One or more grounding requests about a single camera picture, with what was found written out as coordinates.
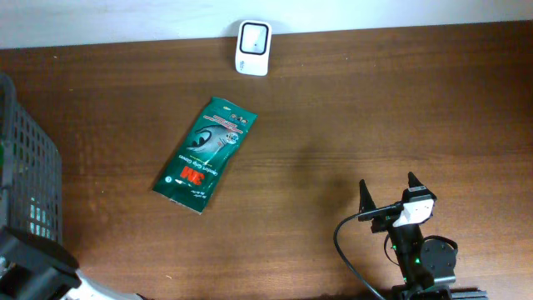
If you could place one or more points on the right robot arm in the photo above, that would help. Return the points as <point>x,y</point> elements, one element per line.
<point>428,263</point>

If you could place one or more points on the white barcode scanner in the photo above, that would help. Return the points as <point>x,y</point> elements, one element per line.
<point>253,48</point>

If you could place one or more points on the green 3M gloves packet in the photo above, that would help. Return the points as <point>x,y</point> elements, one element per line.
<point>192,174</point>

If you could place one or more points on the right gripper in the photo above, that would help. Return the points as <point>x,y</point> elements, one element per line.
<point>385,220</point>

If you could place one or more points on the grey plastic mesh basket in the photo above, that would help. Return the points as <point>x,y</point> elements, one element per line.
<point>31,171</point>

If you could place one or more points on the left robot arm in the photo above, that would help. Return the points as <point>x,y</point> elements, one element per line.
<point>37,268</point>

